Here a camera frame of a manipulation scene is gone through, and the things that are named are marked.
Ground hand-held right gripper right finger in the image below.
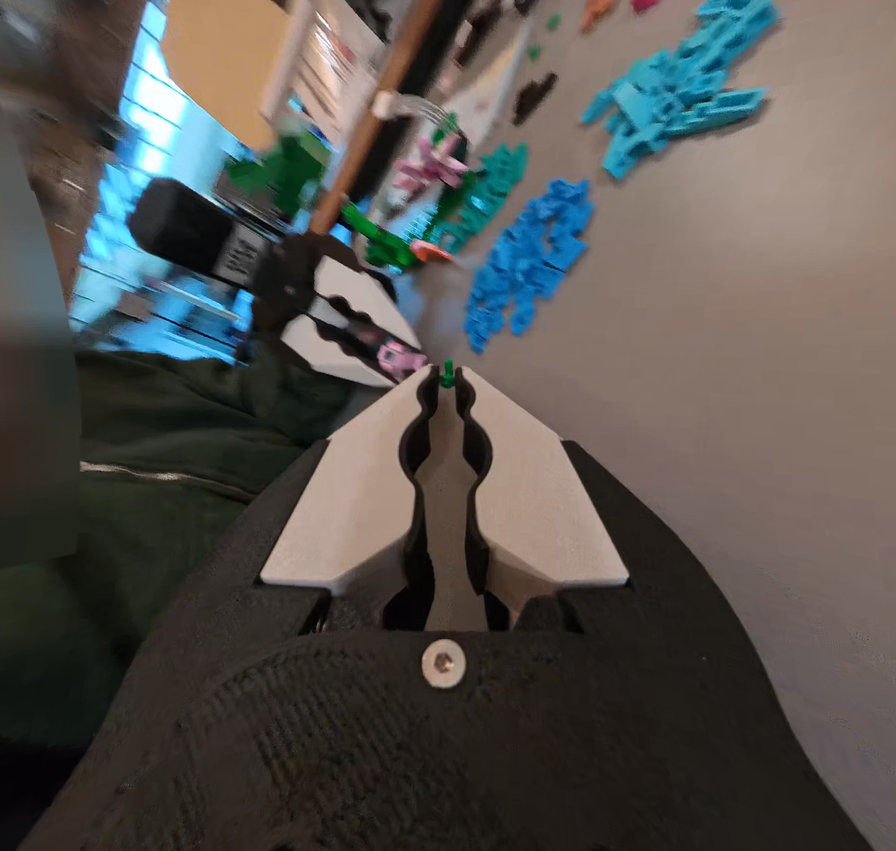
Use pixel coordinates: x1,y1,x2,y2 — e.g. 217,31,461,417
454,366,631,628

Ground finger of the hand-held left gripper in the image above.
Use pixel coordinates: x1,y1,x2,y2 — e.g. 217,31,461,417
279,312,403,387
311,257,424,358

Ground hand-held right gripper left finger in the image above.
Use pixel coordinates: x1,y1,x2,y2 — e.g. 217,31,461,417
259,364,438,628

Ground pink lego flower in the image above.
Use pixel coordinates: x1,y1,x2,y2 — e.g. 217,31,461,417
377,342,429,383

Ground green lego stem build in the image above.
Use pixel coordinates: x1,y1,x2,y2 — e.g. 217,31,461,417
342,203,421,274

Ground green lego plant build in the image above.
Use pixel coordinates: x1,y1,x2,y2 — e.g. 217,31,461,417
224,133,333,211

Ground pink lego flower build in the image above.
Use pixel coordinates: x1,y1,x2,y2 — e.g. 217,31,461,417
391,133,470,194

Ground pile of teal lego pieces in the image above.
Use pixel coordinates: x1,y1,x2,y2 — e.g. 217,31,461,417
430,142,529,257

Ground pile of blue lego pieces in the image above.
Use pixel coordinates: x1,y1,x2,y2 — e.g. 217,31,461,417
464,177,596,355

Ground pile of cyan lego pieces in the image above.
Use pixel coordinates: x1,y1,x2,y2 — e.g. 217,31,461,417
580,0,779,181

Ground large glass windows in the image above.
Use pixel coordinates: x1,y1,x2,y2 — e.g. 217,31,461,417
70,4,263,365

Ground black piece on table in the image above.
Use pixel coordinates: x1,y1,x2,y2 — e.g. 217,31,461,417
511,72,560,127

